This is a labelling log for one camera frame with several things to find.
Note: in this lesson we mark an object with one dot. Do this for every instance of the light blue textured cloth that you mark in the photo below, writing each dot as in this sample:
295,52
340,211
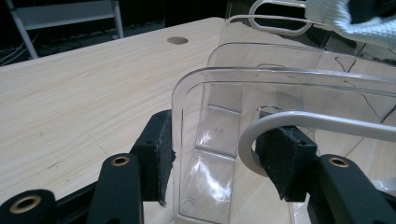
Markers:
333,18

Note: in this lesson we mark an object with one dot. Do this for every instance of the white metal stand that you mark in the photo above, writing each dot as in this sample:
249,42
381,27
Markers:
65,14

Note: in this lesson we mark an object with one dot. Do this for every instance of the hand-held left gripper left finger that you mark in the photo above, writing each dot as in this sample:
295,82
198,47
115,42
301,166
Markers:
155,155

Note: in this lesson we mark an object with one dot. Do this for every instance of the clear acrylic divided organizer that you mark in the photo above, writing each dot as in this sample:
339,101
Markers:
211,174

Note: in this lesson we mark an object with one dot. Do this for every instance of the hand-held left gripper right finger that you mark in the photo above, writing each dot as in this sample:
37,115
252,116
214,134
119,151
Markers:
289,161

